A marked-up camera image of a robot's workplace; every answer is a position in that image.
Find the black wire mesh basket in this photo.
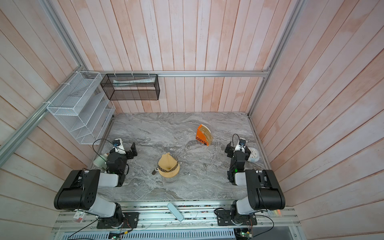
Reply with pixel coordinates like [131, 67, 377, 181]
[101, 73, 161, 101]

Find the round wooden dripper holder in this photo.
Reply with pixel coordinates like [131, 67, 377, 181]
[159, 167, 180, 178]

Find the brown paper coffee filter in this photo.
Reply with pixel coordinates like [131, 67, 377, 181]
[157, 152, 180, 173]

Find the white round kitchen timer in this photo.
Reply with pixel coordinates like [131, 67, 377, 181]
[248, 148, 260, 163]

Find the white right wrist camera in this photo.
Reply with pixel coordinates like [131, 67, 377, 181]
[235, 138, 247, 153]

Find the clear glass carafe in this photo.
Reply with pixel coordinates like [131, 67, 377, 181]
[152, 167, 180, 184]

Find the white wire mesh shelf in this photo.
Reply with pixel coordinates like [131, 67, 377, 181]
[47, 71, 116, 145]

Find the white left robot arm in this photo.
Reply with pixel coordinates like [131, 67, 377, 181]
[54, 139, 139, 230]

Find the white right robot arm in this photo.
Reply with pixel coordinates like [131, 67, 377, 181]
[214, 139, 286, 226]

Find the grey oblong remote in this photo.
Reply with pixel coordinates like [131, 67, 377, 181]
[167, 203, 184, 222]

